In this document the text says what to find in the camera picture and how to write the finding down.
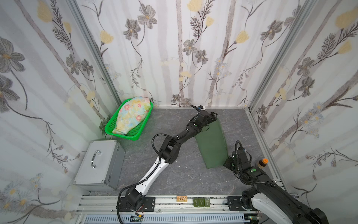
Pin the small wooden tag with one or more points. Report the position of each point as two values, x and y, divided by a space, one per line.
181 199

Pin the silver aluminium case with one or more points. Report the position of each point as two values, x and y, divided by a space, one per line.
101 167

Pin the green tag block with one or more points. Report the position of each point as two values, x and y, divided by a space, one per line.
201 202

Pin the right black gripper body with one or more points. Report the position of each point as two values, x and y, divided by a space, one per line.
232 161

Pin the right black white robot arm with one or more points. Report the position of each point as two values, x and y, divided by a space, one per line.
266 196

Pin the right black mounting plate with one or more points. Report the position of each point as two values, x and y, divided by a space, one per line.
234 203

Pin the green plastic basket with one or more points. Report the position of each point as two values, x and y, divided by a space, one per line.
134 134

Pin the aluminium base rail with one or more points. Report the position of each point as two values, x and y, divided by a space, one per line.
163 205

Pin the green skirt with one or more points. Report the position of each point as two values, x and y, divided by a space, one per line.
212 145

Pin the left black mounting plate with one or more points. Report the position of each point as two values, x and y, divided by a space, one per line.
147 205

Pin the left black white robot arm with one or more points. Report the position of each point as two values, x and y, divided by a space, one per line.
167 148

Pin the floral pastel skirt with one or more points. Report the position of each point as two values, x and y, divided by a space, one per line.
131 114

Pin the orange emergency stop button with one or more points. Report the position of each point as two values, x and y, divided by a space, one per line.
262 163

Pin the white vented cable duct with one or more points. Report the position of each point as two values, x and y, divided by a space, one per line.
168 219

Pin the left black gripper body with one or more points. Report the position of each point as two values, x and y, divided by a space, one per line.
203 116

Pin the black mounting plate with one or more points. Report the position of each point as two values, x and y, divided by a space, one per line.
234 203
147 205

